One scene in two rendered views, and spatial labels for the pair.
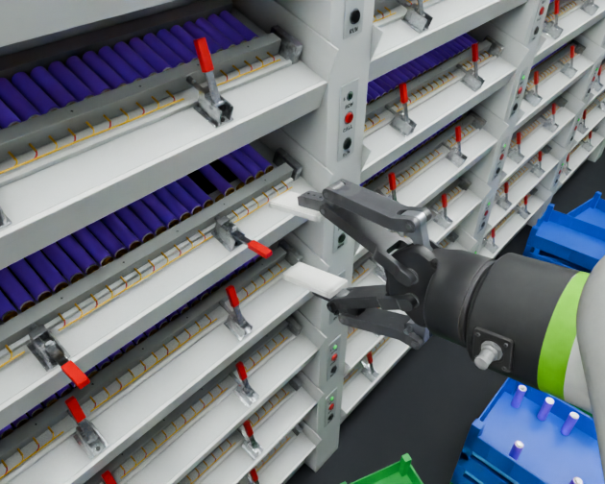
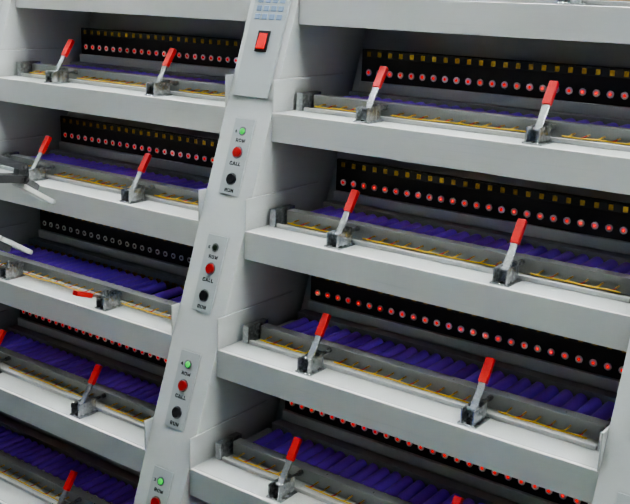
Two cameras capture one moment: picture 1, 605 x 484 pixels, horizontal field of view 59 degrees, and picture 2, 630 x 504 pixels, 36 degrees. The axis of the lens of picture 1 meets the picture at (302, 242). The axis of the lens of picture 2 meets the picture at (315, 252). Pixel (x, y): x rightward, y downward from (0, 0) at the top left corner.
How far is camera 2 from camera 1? 1.75 m
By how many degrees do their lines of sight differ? 85
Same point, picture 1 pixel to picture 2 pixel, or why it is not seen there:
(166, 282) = (63, 294)
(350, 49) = (225, 206)
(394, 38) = (297, 238)
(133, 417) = (3, 383)
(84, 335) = (21, 281)
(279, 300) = (117, 429)
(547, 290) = not seen: outside the picture
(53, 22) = (83, 108)
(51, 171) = (67, 183)
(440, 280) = not seen: outside the picture
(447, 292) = not seen: outside the picture
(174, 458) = not seen: outside the picture
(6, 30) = (69, 104)
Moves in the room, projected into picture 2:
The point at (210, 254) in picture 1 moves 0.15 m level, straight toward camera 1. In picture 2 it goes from (91, 303) to (3, 285)
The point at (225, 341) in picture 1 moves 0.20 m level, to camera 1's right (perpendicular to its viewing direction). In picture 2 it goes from (69, 409) to (52, 432)
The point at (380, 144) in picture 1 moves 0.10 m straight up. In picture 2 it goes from (270, 359) to (285, 294)
